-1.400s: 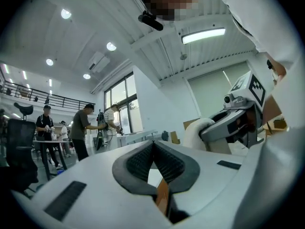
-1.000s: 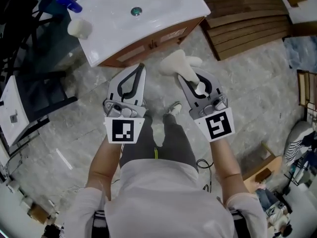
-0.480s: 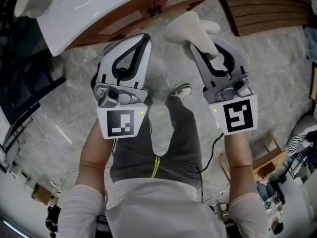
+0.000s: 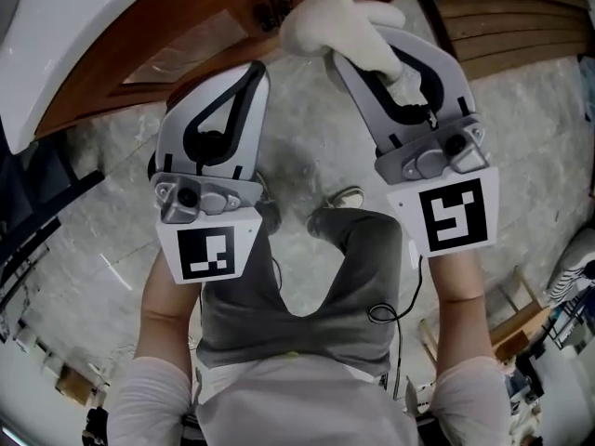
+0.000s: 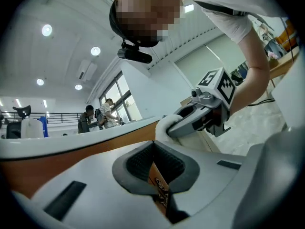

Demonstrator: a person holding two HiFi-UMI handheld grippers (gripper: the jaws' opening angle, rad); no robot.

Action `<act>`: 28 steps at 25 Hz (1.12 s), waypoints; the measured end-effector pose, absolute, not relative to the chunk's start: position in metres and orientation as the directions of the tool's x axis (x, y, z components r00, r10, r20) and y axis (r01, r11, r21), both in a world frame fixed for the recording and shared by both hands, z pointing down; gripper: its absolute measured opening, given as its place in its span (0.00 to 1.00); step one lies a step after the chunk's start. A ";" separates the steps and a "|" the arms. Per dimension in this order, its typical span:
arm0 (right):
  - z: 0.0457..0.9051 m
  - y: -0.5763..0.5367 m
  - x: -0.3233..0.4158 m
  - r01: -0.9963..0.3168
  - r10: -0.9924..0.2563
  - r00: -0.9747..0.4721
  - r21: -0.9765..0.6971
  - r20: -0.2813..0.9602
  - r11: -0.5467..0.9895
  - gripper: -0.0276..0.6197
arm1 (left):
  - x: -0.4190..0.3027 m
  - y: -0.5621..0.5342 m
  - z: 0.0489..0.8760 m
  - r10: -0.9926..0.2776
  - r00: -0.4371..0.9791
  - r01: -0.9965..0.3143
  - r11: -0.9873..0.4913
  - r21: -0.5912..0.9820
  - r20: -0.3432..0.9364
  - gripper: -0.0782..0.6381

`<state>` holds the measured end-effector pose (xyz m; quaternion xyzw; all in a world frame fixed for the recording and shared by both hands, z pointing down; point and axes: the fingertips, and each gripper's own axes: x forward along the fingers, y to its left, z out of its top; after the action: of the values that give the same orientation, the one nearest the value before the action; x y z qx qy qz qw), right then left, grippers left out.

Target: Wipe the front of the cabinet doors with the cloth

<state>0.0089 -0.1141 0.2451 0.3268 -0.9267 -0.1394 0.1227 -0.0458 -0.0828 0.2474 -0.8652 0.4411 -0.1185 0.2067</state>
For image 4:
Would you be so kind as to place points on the person's white shirt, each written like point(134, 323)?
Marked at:
point(302, 407)

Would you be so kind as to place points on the person's left shoe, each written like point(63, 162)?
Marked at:
point(269, 202)

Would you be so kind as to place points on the person's left forearm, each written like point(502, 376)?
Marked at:
point(167, 305)

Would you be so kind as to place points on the wooden vanity cabinet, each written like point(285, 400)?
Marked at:
point(93, 86)

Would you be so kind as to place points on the person's grey trousers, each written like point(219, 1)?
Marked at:
point(353, 272)

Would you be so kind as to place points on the person's right forearm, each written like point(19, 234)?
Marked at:
point(460, 314)

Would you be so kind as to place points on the person's shoe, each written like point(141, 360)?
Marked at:
point(346, 198)
point(269, 202)

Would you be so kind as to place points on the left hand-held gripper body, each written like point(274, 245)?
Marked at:
point(207, 253)

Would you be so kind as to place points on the white countertop black frame stand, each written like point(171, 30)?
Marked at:
point(42, 179)

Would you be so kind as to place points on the white fluffy cloth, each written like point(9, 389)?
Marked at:
point(334, 21)

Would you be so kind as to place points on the striped cushioned chair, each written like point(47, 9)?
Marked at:
point(572, 272)

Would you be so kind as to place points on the person's right shoe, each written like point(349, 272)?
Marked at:
point(346, 198)

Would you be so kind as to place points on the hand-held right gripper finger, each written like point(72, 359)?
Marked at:
point(458, 91)
point(372, 123)

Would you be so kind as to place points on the wooden slatted platform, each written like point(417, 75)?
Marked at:
point(511, 17)

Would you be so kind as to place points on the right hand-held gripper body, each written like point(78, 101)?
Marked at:
point(458, 216)

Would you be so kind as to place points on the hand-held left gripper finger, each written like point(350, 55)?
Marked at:
point(253, 128)
point(169, 137)

